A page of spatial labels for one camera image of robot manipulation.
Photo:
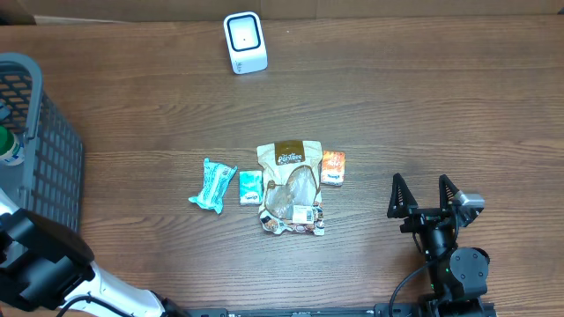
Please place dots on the orange tissue pack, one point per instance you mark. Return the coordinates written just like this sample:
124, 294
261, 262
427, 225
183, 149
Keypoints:
333, 168

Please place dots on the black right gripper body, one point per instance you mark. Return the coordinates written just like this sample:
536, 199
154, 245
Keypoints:
422, 218

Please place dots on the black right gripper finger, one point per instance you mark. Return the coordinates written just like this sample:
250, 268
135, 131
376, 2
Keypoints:
447, 191
402, 203

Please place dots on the brown snack pouch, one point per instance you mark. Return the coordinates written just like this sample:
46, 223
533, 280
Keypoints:
292, 199

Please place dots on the white barcode scanner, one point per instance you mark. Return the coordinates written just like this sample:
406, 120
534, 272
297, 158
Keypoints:
245, 42

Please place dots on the teal tissue pack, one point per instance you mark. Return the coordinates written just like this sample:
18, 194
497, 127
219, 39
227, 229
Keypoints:
251, 187

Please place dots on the grey plastic basket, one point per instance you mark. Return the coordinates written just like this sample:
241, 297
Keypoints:
50, 180

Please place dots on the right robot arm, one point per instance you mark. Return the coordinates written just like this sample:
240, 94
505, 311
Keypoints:
457, 274

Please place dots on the teal snack bar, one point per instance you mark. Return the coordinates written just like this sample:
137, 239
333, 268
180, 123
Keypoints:
217, 177

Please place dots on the green capped bottle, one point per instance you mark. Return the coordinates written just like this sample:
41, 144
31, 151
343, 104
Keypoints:
12, 151

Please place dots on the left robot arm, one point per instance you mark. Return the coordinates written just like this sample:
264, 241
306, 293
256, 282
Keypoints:
45, 264

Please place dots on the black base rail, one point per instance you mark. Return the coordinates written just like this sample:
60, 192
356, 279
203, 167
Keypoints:
378, 310

